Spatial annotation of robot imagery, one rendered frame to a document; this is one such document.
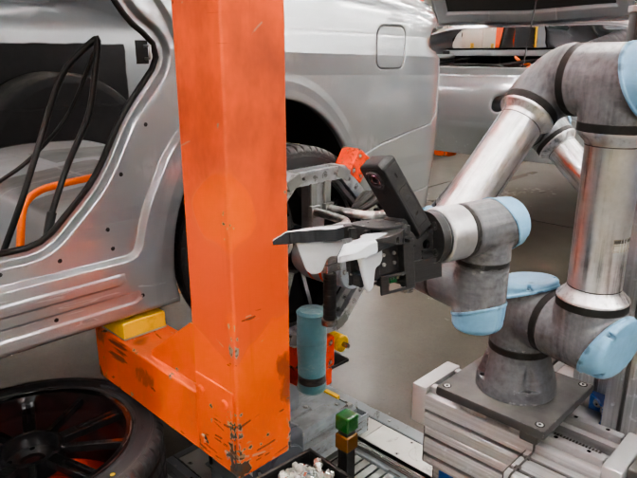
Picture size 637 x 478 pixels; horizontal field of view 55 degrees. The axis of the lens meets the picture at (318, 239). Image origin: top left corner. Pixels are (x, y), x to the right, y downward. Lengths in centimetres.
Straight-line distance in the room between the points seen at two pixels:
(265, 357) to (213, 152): 47
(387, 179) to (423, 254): 12
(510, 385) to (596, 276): 28
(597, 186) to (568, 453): 49
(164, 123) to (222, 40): 61
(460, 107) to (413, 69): 180
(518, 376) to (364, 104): 132
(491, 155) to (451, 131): 329
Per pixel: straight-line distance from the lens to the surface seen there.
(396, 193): 75
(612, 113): 101
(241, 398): 139
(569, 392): 131
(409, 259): 75
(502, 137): 104
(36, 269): 166
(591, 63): 103
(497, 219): 85
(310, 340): 177
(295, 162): 185
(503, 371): 122
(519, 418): 120
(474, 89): 422
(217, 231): 126
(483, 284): 87
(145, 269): 177
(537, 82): 107
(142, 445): 168
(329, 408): 228
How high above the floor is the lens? 145
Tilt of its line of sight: 17 degrees down
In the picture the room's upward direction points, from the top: straight up
